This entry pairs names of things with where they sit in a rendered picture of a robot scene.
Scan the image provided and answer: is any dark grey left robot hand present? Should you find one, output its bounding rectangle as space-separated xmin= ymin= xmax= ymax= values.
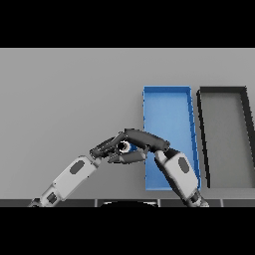
xmin=89 ymin=130 xmax=130 ymax=159

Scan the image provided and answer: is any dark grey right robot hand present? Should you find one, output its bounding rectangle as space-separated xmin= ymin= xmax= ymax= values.
xmin=107 ymin=127 xmax=181 ymax=164

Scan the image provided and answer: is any blue pipe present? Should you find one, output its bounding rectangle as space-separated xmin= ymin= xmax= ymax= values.
xmin=118 ymin=139 xmax=138 ymax=154

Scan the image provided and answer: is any blue bin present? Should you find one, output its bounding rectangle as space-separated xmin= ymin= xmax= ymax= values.
xmin=142 ymin=86 xmax=202 ymax=191

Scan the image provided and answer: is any dark grey bin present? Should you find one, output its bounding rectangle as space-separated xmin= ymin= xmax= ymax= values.
xmin=195 ymin=86 xmax=255 ymax=189

